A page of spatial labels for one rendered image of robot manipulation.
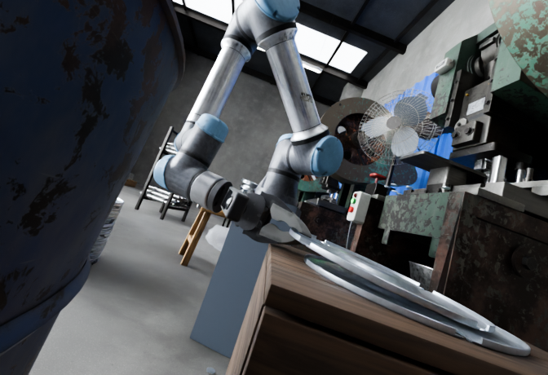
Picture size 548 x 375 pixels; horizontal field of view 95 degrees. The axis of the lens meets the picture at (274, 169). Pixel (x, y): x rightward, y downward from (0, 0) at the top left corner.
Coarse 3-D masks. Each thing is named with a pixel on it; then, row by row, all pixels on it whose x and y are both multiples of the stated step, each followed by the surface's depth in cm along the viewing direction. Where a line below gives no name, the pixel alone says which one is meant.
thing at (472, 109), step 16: (464, 96) 108; (480, 96) 99; (464, 112) 104; (480, 112) 96; (464, 128) 97; (480, 128) 93; (496, 128) 91; (512, 128) 92; (464, 144) 97; (480, 144) 92; (512, 144) 91
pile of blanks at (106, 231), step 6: (114, 210) 102; (120, 210) 104; (108, 216) 96; (114, 216) 100; (108, 222) 97; (114, 222) 102; (102, 228) 95; (108, 228) 99; (102, 234) 96; (108, 234) 100; (96, 240) 94; (102, 240) 99; (96, 246) 95; (102, 246) 98; (96, 252) 96; (96, 258) 98
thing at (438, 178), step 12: (408, 156) 94; (420, 156) 89; (432, 156) 86; (420, 168) 100; (432, 168) 96; (444, 168) 91; (456, 168) 89; (468, 168) 87; (432, 180) 94; (444, 180) 89; (456, 180) 88; (432, 192) 92
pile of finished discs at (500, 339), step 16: (304, 256) 41; (320, 256) 49; (320, 272) 33; (336, 272) 38; (352, 272) 46; (352, 288) 29; (368, 288) 34; (384, 304) 26; (400, 304) 30; (416, 304) 32; (416, 320) 25; (432, 320) 25; (448, 320) 31; (464, 336) 26; (480, 336) 28; (496, 336) 31; (512, 336) 33; (512, 352) 25; (528, 352) 27
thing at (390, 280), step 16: (304, 240) 37; (336, 256) 29; (352, 256) 40; (368, 272) 27; (384, 272) 36; (384, 288) 26; (400, 288) 26; (416, 288) 35; (432, 304) 25; (448, 304) 37; (464, 320) 25; (480, 320) 34
